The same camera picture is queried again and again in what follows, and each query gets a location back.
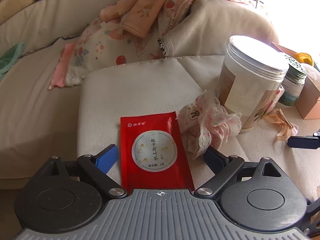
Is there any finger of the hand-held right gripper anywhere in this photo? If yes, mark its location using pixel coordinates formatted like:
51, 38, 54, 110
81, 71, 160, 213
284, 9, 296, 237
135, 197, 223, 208
287, 132, 320, 150

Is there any pink lace cloth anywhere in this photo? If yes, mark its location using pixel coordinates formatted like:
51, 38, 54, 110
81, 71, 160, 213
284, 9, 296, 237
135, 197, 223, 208
177, 90, 242, 159

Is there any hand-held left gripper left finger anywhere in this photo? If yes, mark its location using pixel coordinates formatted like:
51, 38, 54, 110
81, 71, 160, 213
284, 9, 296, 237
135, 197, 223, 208
47, 144, 128, 201

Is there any yellow plastic funnel toy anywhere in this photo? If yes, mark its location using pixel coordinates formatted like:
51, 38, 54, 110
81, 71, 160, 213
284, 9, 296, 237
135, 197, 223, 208
296, 52, 313, 67

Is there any pink cardboard box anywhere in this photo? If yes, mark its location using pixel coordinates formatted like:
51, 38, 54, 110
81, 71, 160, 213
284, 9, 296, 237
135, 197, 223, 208
271, 42, 320, 120

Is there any white fruit print cloth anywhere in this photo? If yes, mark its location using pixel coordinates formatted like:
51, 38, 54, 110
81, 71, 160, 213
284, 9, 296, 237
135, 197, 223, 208
65, 17, 167, 87

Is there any green cloth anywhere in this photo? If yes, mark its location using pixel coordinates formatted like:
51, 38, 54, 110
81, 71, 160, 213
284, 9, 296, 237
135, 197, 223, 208
0, 42, 25, 81

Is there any green lid jar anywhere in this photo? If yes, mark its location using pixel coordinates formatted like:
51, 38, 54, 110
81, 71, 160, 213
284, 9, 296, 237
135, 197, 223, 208
277, 54, 307, 108

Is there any beige sofa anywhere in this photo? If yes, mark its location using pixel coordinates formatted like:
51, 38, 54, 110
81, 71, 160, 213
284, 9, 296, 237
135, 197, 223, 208
0, 0, 280, 180

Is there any pink cloth strip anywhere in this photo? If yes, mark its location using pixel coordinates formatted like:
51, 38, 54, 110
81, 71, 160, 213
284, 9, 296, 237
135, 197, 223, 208
48, 42, 77, 90

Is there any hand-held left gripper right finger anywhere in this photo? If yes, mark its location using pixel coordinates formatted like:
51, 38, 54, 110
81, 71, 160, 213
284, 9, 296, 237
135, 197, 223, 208
196, 145, 278, 200

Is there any clear jar with floral label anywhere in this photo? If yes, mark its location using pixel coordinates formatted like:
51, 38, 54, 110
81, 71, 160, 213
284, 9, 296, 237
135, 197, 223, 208
214, 35, 290, 133

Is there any red tea packet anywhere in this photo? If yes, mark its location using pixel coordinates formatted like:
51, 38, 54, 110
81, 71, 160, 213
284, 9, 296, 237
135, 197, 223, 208
120, 110, 195, 192

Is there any beige ribbon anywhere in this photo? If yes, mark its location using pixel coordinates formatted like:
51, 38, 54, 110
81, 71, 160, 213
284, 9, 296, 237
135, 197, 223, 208
260, 109, 299, 142

